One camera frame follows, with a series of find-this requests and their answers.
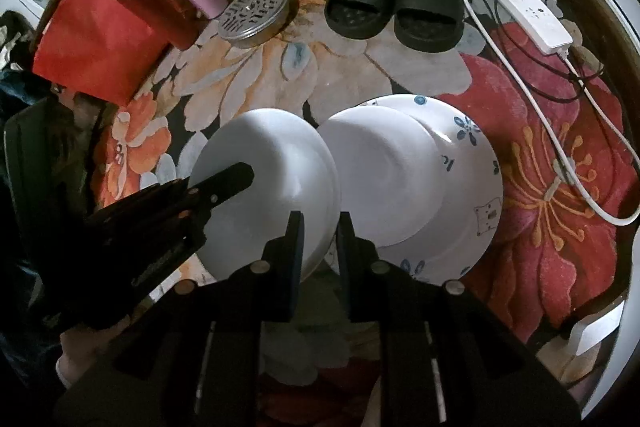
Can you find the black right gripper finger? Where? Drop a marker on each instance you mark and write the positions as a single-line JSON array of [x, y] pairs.
[[374, 291], [222, 186], [266, 290]]

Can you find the small white plate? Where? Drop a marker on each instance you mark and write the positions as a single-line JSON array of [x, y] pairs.
[[389, 168]]

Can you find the left hand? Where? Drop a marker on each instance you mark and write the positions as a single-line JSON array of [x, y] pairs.
[[81, 348]]

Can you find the patterned white bowl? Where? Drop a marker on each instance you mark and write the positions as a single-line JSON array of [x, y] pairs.
[[449, 245]]

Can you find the round perforated metal tin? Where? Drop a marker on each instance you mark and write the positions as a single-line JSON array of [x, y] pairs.
[[248, 23]]

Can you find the red bag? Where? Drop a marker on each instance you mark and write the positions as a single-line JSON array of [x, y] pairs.
[[98, 47]]

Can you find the black slipper right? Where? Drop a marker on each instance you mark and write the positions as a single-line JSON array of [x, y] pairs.
[[431, 26]]

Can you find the white power strip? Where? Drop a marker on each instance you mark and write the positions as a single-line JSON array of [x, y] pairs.
[[540, 25]]

